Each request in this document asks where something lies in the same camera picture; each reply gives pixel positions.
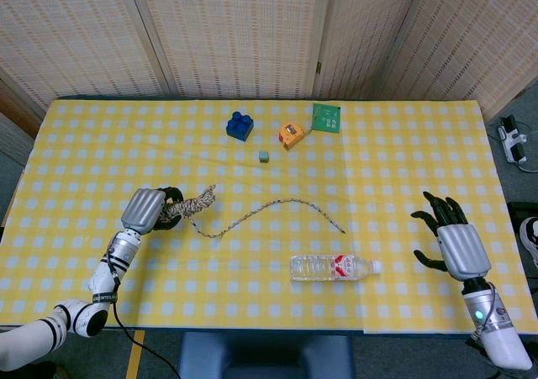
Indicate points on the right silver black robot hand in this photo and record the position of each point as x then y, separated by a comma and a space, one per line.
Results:
462, 248

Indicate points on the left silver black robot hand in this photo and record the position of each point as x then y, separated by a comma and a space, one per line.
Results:
140, 211

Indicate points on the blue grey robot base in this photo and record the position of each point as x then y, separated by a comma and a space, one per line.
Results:
252, 354

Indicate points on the yellow white checkered tablecloth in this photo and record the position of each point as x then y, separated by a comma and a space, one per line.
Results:
126, 143

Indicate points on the black and white sneaker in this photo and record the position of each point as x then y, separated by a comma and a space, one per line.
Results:
530, 236

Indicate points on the white power strip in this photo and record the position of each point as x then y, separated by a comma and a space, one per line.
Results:
513, 141

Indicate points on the blue building block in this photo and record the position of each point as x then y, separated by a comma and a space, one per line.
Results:
238, 127

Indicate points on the small green cube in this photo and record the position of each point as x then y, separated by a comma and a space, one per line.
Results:
263, 157

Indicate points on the clear plastic water bottle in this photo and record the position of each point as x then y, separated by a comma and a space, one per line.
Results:
315, 267

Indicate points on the blue edged table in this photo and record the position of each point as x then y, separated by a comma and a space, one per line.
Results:
252, 330

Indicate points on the orange tape measure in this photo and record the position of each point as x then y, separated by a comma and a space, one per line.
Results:
291, 135

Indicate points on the green circuit board card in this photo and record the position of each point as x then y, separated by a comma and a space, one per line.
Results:
327, 118

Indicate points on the woven bamboo screen panel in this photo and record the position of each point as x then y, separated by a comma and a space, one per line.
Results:
75, 34
475, 38
361, 38
235, 30

